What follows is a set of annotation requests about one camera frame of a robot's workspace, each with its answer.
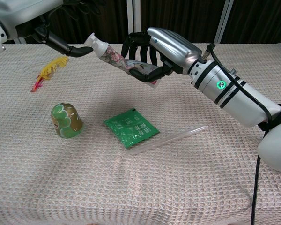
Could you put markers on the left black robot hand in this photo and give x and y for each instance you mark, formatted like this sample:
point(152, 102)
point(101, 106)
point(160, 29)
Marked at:
point(61, 44)

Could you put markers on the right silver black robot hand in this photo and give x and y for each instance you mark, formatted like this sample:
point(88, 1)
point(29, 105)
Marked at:
point(173, 44)

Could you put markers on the floral cream tube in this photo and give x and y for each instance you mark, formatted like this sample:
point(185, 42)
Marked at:
point(107, 52)

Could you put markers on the yellow red feather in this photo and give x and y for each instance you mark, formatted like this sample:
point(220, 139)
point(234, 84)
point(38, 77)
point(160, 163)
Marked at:
point(49, 70)

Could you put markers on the dark curtain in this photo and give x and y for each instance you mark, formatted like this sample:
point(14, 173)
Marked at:
point(178, 14)

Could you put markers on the green gold nesting doll half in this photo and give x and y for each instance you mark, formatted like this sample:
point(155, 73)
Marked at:
point(66, 120)

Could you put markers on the green tea sachet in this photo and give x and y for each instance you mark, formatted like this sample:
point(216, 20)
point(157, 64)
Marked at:
point(131, 129)

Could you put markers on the clear plastic straw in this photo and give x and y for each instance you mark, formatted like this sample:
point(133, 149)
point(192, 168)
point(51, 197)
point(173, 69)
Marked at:
point(166, 140)

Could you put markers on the beige waffle tablecloth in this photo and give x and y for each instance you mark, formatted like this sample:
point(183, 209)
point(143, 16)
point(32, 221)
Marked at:
point(140, 178)

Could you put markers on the white metal frame post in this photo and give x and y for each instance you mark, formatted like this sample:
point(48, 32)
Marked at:
point(136, 21)
point(223, 21)

